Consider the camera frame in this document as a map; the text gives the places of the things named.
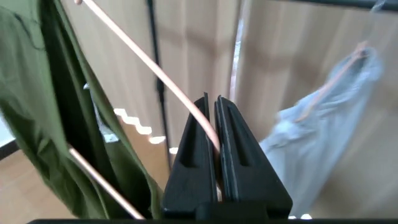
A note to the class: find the green printed shirt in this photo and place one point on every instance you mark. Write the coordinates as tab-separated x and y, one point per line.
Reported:
25	102

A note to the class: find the black clothes rack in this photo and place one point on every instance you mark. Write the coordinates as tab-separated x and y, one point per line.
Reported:
160	87

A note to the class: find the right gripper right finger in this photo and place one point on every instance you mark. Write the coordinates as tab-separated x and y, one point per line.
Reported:
258	183

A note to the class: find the pale grey garment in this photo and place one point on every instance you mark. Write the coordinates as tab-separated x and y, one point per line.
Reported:
323	140

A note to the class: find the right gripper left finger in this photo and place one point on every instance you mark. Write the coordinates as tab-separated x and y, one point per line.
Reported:
189	180

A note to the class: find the beige curtain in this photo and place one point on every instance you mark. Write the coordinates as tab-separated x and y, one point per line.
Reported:
199	46

